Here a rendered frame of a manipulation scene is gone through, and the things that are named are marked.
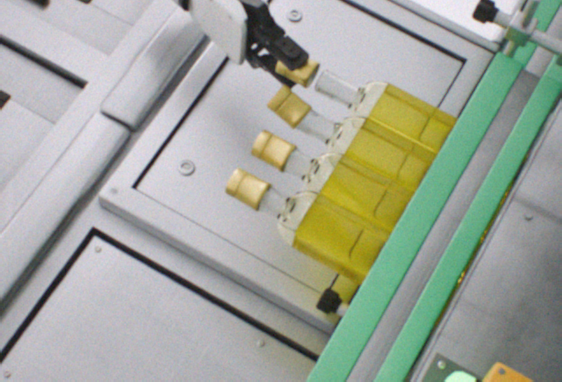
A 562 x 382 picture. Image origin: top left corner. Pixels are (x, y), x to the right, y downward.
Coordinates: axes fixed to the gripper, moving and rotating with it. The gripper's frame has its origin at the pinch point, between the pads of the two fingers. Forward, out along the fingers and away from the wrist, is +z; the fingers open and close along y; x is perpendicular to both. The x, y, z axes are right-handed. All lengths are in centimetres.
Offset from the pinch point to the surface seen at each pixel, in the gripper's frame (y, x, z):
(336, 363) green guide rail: 14.7, -27.9, 32.1
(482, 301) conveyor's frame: 16.2, -13.7, 37.9
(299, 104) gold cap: 2.1, -4.1, 5.7
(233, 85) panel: -12.4, -1.6, -7.3
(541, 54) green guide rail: 3.7, 21.5, 21.4
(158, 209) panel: -11.3, -21.4, -0.3
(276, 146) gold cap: 2.1, -10.2, 7.8
